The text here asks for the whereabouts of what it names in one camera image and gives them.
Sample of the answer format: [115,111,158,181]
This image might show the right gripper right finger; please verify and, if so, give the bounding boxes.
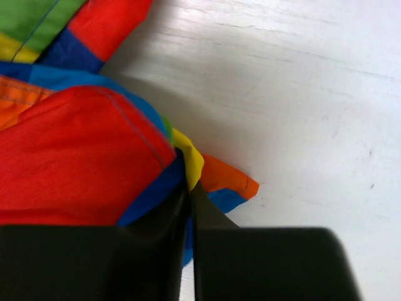
[191,183,362,300]

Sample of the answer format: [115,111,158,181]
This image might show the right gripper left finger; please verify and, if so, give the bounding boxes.
[0,147,190,301]

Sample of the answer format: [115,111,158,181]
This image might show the rainbow striped shorts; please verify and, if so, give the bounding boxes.
[0,0,261,267]

